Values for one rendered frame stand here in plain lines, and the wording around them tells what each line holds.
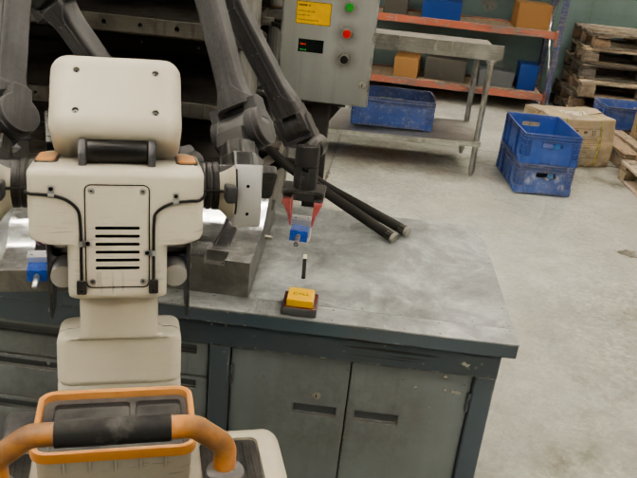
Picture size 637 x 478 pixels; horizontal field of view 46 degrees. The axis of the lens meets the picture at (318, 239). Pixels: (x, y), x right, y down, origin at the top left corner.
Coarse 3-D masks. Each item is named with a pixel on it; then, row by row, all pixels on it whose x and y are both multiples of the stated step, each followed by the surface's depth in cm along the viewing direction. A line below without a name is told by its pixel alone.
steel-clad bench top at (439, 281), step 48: (0, 240) 190; (288, 240) 207; (336, 240) 210; (384, 240) 214; (432, 240) 217; (480, 240) 221; (288, 288) 181; (336, 288) 183; (384, 288) 186; (432, 288) 188; (480, 288) 191; (432, 336) 167; (480, 336) 169
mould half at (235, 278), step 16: (272, 208) 212; (208, 224) 191; (272, 224) 216; (208, 240) 181; (240, 240) 183; (256, 240) 184; (192, 256) 172; (240, 256) 174; (256, 256) 183; (192, 272) 173; (208, 272) 173; (224, 272) 173; (240, 272) 172; (176, 288) 175; (192, 288) 175; (208, 288) 175; (224, 288) 174; (240, 288) 174
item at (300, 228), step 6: (294, 216) 182; (300, 216) 182; (306, 216) 183; (294, 222) 181; (300, 222) 180; (306, 222) 180; (294, 228) 178; (300, 228) 179; (306, 228) 179; (294, 234) 177; (300, 234) 177; (306, 234) 177; (294, 240) 174; (300, 240) 178; (306, 240) 178; (294, 246) 172
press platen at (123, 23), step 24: (96, 0) 255; (120, 0) 261; (144, 0) 268; (168, 0) 274; (192, 0) 281; (96, 24) 233; (120, 24) 232; (144, 24) 232; (168, 24) 231; (192, 24) 230; (264, 24) 263; (240, 48) 224
